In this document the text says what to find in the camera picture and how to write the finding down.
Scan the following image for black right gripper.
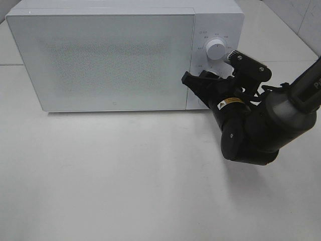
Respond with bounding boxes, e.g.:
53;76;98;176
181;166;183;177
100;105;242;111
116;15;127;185
181;70;250;130

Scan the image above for white microwave door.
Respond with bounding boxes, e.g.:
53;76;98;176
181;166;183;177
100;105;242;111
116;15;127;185
7;14;194;112

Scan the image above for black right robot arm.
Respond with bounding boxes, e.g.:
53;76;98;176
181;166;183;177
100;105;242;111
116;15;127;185
182;50;320;166

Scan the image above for white microwave oven body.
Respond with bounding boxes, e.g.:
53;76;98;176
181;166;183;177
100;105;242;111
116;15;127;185
6;1;244;110

